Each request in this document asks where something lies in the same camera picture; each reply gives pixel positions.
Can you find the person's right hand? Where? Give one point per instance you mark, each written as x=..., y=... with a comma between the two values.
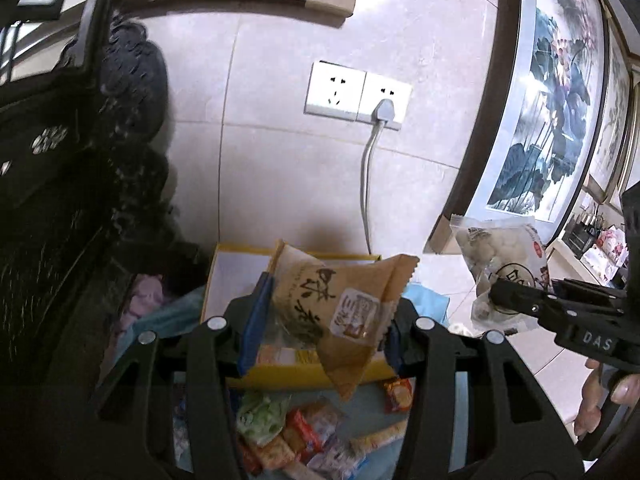
x=592, y=395

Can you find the white wall socket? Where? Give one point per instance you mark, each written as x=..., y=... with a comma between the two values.
x=332, y=87
x=385, y=87

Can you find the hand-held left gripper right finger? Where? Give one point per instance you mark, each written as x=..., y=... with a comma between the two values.
x=393, y=347

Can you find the pink cloth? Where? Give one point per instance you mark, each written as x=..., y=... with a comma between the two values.
x=142, y=305

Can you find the clear snack packet circle logo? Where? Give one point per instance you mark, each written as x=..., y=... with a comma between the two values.
x=487, y=250

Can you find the green white snack packet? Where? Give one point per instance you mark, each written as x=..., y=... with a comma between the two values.
x=260, y=417

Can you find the red snack packet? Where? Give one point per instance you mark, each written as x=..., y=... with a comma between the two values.
x=398, y=395

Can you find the pile of snack packets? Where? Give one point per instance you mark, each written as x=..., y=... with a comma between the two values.
x=300, y=435

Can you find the framed lotus painting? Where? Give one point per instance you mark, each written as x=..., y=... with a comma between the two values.
x=545, y=110

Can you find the black organiser box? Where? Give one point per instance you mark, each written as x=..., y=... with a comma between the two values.
x=582, y=235

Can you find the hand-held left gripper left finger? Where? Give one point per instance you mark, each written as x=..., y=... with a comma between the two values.
x=255, y=320

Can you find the light blue printed blanket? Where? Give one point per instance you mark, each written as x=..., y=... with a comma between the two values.
x=360, y=410

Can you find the pink white packages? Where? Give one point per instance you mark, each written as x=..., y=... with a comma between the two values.
x=607, y=255

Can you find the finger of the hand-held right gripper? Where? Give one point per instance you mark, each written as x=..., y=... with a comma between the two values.
x=515, y=297
x=585, y=294

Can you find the framed flower painting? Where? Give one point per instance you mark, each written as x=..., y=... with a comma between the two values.
x=612, y=125

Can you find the brown snack packet leaf print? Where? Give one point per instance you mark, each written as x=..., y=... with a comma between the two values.
x=325, y=300

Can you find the yellow cardboard box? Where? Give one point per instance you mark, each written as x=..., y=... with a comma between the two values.
x=290, y=376

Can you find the white cabinet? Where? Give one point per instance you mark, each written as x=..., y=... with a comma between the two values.
x=565, y=267

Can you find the dark carved wooden furniture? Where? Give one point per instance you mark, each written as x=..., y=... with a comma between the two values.
x=60, y=210

